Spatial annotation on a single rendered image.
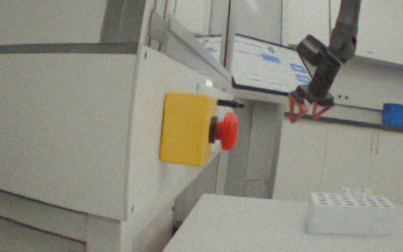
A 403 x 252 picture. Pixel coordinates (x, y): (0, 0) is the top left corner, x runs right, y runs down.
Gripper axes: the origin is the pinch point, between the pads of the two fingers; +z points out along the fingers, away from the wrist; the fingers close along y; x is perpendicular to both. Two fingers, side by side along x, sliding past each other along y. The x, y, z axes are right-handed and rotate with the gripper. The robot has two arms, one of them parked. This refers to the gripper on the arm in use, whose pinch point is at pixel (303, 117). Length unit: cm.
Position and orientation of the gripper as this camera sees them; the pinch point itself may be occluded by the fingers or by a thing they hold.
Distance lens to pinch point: 118.4
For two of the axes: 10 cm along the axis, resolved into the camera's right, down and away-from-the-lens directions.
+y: -8.2, 1.3, -5.6
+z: -3.0, 7.4, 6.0
